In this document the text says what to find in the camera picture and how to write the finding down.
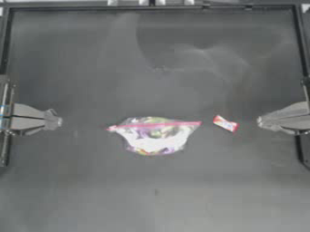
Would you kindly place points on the red candy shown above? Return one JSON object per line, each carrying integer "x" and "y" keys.
{"x": 225, "y": 123}

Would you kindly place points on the clear bag with pink zip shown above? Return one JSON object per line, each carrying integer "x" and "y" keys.
{"x": 152, "y": 139}

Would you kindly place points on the black table frame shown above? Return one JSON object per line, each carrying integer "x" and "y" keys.
{"x": 60, "y": 6}

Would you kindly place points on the grey frame bracket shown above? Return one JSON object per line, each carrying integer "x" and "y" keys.
{"x": 112, "y": 2}

